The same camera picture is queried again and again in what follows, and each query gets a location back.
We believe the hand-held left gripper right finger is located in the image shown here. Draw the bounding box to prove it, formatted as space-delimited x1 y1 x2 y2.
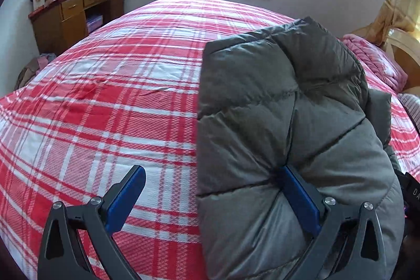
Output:
279 165 388 280

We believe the wooden desk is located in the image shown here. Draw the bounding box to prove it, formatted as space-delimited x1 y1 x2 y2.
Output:
29 0 127 57

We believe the pile of clothes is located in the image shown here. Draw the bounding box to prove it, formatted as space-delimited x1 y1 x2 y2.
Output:
15 52 57 91

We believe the blue packet in desk shelf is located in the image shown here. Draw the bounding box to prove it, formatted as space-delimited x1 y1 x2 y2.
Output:
86 14 104 35

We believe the golden cloth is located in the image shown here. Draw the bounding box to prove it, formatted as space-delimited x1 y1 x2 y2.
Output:
353 0 420 46

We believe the red plaid bed sheet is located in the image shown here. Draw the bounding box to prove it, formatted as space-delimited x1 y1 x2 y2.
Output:
0 0 420 280

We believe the grey puffer jacket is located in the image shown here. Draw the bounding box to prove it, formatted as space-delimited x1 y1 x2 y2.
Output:
196 16 406 280

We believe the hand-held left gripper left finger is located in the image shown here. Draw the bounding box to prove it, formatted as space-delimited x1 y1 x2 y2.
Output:
37 165 146 280

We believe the striped pink pillow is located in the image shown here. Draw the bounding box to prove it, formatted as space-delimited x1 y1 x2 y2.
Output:
398 93 420 134

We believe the wooden headboard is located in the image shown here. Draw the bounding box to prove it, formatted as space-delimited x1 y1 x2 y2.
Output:
382 27 420 94

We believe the pink blanket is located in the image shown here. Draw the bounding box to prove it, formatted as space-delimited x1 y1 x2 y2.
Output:
339 34 409 93

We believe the flat red-edged box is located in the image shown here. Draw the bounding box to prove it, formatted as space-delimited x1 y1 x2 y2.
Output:
29 0 67 18

